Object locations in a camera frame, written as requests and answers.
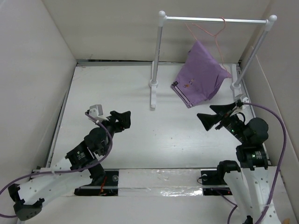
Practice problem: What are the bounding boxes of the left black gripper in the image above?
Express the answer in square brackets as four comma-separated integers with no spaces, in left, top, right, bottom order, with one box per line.
[95,111,129,155]

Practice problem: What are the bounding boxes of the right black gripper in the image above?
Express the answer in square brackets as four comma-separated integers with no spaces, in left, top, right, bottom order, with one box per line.
[197,101,248,144]

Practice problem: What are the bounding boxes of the purple trousers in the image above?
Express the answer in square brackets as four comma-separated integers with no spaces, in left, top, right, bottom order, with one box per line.
[171,41,231,108]

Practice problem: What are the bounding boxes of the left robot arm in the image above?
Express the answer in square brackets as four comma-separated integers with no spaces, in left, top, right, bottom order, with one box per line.
[6,110,131,221]

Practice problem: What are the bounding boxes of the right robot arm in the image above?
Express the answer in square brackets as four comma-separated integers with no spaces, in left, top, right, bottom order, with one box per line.
[197,100,281,224]

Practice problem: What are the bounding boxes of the white clothes rack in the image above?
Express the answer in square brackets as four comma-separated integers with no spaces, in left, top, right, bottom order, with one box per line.
[148,10,278,110]

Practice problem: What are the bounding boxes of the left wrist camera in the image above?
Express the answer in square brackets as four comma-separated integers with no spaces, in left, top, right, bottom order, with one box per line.
[87,105,104,121]

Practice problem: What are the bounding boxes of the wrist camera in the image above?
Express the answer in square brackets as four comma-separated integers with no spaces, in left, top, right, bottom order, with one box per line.
[235,94,249,111]
[87,105,104,121]

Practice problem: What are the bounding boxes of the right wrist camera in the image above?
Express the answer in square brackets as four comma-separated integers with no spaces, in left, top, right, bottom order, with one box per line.
[235,94,249,111]

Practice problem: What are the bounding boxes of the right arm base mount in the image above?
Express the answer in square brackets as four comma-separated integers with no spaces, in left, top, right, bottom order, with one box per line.
[197,160,241,196]

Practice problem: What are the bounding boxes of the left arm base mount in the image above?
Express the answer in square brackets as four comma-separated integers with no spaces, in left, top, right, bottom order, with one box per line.
[74,169,120,196]

